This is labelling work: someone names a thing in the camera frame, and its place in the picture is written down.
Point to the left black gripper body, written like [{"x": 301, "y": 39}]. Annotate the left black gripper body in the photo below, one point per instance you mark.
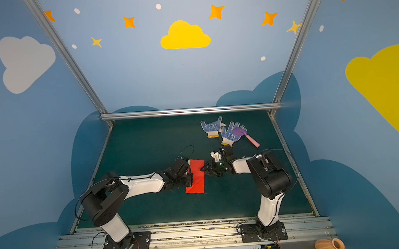
[{"x": 185, "y": 172}]

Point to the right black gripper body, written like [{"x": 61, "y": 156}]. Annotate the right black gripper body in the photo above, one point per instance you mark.
[{"x": 215, "y": 168}]

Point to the red square paper sheet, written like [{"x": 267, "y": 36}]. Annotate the red square paper sheet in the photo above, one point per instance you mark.
[{"x": 198, "y": 181}]

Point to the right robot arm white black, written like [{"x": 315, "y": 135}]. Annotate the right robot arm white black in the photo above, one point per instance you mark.
[{"x": 270, "y": 177}]

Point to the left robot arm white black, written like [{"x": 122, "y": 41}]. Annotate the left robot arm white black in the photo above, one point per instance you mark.
[{"x": 104, "y": 199}]

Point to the left blue dotted work glove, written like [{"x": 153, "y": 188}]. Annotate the left blue dotted work glove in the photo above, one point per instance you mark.
[{"x": 213, "y": 129}]

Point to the blue dotted work glove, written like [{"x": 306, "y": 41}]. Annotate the blue dotted work glove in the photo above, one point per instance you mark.
[
  {"x": 213, "y": 129},
  {"x": 228, "y": 135}
]

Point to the right blue dotted work glove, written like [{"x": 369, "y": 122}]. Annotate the right blue dotted work glove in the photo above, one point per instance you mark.
[{"x": 228, "y": 135}]

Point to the purple pink brush on table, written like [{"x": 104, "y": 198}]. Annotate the purple pink brush on table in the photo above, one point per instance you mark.
[{"x": 239, "y": 131}]

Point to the terracotta ribbed vase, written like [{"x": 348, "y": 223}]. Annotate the terracotta ribbed vase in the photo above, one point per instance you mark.
[{"x": 329, "y": 244}]

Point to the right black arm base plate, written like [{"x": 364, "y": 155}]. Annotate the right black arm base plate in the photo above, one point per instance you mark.
[{"x": 255, "y": 232}]

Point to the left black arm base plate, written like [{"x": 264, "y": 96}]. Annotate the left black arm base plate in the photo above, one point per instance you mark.
[{"x": 136, "y": 240}]

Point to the rear aluminium frame bar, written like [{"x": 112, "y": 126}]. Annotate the rear aluminium frame bar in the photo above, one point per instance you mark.
[{"x": 190, "y": 111}]

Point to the front aluminium rail base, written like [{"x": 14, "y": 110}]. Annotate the front aluminium rail base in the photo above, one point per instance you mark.
[{"x": 302, "y": 229}]

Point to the right aluminium frame post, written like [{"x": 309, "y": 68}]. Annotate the right aluminium frame post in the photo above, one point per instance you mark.
[{"x": 308, "y": 18}]

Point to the aluminium frame post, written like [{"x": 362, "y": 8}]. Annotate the aluminium frame post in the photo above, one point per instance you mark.
[
  {"x": 37, "y": 11},
  {"x": 308, "y": 18}
]

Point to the left aluminium frame post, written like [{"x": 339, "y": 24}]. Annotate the left aluminium frame post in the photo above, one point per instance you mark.
[{"x": 37, "y": 11}]

